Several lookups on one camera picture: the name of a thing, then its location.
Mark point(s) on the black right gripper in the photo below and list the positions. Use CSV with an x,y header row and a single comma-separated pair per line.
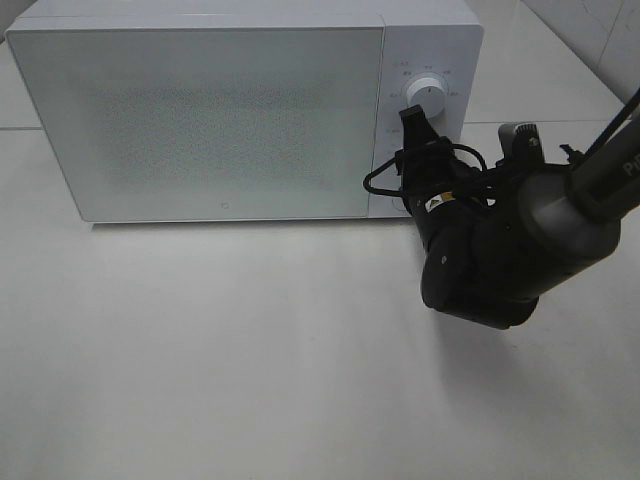
x,y
430,168

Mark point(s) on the round door release button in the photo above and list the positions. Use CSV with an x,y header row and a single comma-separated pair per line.
x,y
399,205

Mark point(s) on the white microwave door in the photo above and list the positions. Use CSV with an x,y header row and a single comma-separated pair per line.
x,y
200,125

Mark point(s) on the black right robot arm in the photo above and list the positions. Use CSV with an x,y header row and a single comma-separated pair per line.
x,y
498,237

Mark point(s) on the white upper power knob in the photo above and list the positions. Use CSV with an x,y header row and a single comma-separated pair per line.
x,y
429,91

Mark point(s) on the white microwave oven body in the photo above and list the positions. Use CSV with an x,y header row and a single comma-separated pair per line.
x,y
442,37

